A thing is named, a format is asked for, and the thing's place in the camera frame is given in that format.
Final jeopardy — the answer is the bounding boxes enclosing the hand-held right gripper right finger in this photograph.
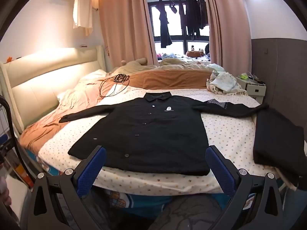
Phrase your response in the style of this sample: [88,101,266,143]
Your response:
[205,145,284,230]

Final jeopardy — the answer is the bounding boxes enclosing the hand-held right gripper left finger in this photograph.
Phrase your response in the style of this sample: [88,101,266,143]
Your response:
[31,146,107,230]

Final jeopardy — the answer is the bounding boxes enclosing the black button shirt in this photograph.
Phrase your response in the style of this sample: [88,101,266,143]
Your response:
[59,91,270,176]

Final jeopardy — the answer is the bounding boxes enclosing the person's left hand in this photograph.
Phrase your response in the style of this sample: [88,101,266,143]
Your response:
[0,175,12,206]

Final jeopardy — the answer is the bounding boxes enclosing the white floral bed sheet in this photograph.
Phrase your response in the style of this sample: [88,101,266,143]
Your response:
[38,86,298,194]

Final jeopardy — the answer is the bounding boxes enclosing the blue cartoon mattress cover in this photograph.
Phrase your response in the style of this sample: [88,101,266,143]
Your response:
[24,149,255,218]

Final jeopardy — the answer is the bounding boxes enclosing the folded black garment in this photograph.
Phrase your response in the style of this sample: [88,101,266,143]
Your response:
[253,108,307,190]

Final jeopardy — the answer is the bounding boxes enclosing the cream padded headboard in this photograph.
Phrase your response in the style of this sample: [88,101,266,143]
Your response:
[0,44,107,137]

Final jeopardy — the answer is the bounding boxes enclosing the pale bedside table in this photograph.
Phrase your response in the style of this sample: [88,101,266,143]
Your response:
[236,73,267,99]

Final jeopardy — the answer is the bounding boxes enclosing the crumpled pale cloth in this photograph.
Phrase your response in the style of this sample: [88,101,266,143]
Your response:
[206,63,247,96]

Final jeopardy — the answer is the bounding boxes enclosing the orange duvet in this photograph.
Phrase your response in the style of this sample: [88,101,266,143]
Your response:
[19,69,216,149]

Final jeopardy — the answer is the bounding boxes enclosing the beige crumpled blanket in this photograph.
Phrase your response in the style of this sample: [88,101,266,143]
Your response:
[108,57,216,75]

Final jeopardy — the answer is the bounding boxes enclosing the brown round cushion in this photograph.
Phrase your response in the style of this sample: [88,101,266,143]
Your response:
[186,46,205,58]

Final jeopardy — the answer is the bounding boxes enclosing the pink curtain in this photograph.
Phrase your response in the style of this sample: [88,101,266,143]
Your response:
[201,0,251,73]
[98,0,159,72]

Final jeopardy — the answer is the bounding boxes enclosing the dark framed window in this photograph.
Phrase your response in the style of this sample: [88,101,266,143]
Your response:
[146,0,210,58]

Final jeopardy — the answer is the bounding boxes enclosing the hanging long black garment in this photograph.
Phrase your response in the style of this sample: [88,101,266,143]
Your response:
[157,0,173,48]

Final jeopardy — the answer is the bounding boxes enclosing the hanging white shirt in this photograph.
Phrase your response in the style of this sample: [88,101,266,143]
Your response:
[73,0,93,35]

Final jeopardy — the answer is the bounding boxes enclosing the hanging dark jackets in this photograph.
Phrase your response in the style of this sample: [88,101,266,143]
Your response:
[184,0,208,37]

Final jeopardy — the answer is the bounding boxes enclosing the thick black gripper cable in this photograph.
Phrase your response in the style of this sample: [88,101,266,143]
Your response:
[0,94,31,185]

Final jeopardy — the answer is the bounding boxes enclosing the thin black cable with device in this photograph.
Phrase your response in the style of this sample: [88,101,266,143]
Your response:
[99,74,130,99]

